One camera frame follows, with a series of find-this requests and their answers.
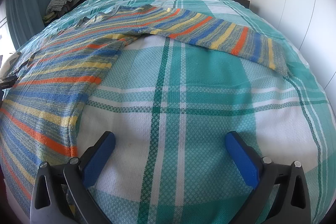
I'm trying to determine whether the striped knit sweater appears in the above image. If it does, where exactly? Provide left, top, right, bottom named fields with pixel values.
left=1, top=5, right=288, bottom=212

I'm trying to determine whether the pile of striped clothes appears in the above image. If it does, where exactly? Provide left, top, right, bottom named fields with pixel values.
left=42, top=0, right=76, bottom=25

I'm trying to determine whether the cream patterned pillow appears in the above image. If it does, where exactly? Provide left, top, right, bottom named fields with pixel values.
left=0, top=52, right=21, bottom=80

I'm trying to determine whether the teal plaid bedspread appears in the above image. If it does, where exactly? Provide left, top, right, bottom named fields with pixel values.
left=21, top=0, right=335, bottom=223

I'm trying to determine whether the dark nightstand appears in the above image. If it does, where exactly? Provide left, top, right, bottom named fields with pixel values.
left=232, top=0, right=250, bottom=9

